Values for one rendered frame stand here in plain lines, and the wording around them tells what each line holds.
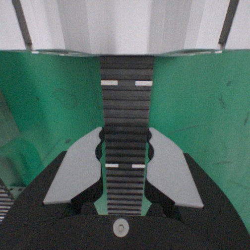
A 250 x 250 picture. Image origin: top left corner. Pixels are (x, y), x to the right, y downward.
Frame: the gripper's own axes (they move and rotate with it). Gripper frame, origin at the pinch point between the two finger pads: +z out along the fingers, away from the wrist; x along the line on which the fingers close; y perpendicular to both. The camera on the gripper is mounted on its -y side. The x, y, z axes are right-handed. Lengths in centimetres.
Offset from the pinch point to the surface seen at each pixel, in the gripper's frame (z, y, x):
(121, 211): -1.1, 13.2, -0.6
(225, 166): 2.3, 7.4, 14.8
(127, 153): 0.5, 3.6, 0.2
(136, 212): -1.1, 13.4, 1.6
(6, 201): -0.9, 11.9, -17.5
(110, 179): -0.2, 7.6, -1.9
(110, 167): 0.4, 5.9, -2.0
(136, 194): -0.5, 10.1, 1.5
